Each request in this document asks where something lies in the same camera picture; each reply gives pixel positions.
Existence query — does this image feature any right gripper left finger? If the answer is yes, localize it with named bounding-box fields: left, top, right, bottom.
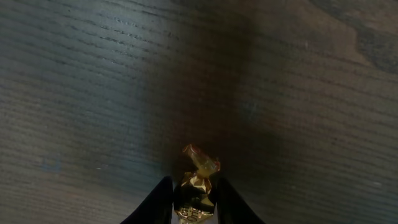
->
left=119, top=175, right=174, bottom=224

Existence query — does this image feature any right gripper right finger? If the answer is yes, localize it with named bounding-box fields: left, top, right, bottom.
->
left=216, top=176, right=267, bottom=224

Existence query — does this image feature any gold candy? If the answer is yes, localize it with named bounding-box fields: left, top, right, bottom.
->
left=172, top=144, right=221, bottom=224

